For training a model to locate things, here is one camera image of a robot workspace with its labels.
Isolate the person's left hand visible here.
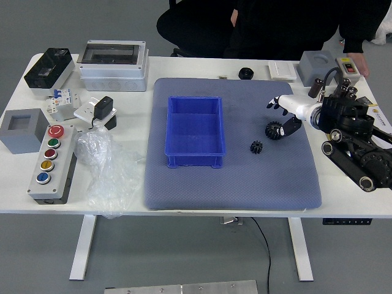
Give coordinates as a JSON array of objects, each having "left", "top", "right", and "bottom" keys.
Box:
[{"left": 345, "top": 52, "right": 370, "bottom": 77}]

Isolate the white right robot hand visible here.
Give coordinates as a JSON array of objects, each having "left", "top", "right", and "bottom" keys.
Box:
[{"left": 265, "top": 94, "right": 321, "bottom": 137}]

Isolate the big black gear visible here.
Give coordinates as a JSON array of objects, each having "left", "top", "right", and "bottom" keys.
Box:
[{"left": 265, "top": 121, "right": 284, "bottom": 141}]

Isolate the small black gear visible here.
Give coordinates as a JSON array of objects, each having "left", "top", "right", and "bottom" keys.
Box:
[{"left": 250, "top": 140, "right": 265, "bottom": 156}]

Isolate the grey box with round hole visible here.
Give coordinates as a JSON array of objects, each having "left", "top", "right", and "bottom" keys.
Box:
[{"left": 297, "top": 50, "right": 337, "bottom": 88}]

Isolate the yellow white cardboard box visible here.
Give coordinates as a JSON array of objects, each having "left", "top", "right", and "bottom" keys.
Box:
[{"left": 366, "top": 103, "right": 392, "bottom": 135}]

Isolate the blue plastic box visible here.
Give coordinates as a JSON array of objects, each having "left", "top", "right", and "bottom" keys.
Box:
[{"left": 164, "top": 96, "right": 227, "bottom": 169}]

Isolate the white distribution box clear window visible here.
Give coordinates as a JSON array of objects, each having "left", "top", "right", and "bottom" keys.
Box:
[{"left": 78, "top": 40, "right": 150, "bottom": 92}]

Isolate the grey hollow square box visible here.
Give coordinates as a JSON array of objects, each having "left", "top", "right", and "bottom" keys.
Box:
[{"left": 0, "top": 108, "right": 50, "bottom": 155}]

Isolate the plush toy in plastic bag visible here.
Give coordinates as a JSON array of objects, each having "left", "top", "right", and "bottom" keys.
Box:
[{"left": 372, "top": 23, "right": 392, "bottom": 45}]

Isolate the small flat black device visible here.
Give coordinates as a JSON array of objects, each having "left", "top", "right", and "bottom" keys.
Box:
[{"left": 356, "top": 96, "right": 376, "bottom": 108}]

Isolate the person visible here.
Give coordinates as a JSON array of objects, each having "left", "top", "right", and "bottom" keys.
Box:
[{"left": 223, "top": 0, "right": 392, "bottom": 61}]

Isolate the black office chair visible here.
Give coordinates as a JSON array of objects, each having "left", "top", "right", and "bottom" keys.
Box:
[{"left": 156, "top": 0, "right": 236, "bottom": 58}]

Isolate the grey-blue padded mat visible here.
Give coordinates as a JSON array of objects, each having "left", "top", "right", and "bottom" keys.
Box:
[{"left": 143, "top": 77, "right": 323, "bottom": 211}]

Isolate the black table control panel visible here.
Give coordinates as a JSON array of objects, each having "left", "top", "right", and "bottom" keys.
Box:
[{"left": 322, "top": 218, "right": 373, "bottom": 225}]

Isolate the white table leg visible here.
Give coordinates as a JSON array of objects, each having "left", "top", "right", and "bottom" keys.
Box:
[
  {"left": 69, "top": 215, "right": 97, "bottom": 281},
  {"left": 287, "top": 217, "right": 314, "bottom": 282}
]

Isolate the black power adapter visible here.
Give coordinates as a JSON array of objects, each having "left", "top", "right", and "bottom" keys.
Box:
[{"left": 89, "top": 96, "right": 114, "bottom": 130}]

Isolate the white socket plate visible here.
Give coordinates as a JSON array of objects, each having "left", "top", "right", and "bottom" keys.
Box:
[{"left": 73, "top": 97, "right": 118, "bottom": 127}]

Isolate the white blue circuit breaker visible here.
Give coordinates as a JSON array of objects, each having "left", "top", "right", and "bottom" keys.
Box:
[{"left": 45, "top": 88, "right": 74, "bottom": 122}]

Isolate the clear crumpled plastic bag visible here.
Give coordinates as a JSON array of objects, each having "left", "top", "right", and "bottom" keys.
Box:
[{"left": 73, "top": 127, "right": 147, "bottom": 219}]

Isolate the silver metal plate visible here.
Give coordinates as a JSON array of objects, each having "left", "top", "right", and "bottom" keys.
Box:
[{"left": 104, "top": 279, "right": 258, "bottom": 294}]

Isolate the grey five-button control station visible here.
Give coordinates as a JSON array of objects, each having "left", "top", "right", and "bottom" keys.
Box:
[{"left": 26, "top": 124, "right": 78, "bottom": 205}]

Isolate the grey red-black button switch box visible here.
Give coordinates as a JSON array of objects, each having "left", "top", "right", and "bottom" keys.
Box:
[{"left": 335, "top": 56, "right": 361, "bottom": 83}]

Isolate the white wall switch plate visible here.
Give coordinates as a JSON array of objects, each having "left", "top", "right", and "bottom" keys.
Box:
[{"left": 268, "top": 60, "right": 298, "bottom": 81}]

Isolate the metal under-table bracket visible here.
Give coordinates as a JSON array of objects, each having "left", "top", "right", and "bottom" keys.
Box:
[{"left": 219, "top": 216, "right": 244, "bottom": 226}]

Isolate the black floor cable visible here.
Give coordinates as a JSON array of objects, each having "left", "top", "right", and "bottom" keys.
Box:
[{"left": 251, "top": 217, "right": 273, "bottom": 294}]

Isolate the black-lidded white enclosure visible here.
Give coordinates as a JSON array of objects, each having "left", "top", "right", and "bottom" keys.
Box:
[{"left": 23, "top": 47, "right": 76, "bottom": 98}]

